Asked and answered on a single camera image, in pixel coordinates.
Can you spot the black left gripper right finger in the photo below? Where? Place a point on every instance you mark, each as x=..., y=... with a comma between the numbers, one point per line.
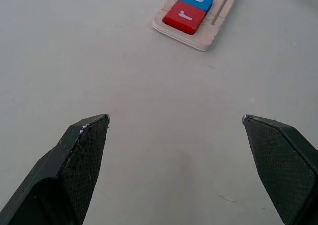
x=283, y=170

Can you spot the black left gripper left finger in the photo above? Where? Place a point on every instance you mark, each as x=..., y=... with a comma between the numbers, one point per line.
x=62, y=175

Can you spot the wooden letter tray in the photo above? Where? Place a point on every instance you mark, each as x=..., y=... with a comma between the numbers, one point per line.
x=207, y=35

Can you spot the red tile letter r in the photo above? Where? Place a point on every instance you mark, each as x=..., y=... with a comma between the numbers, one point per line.
x=174, y=20

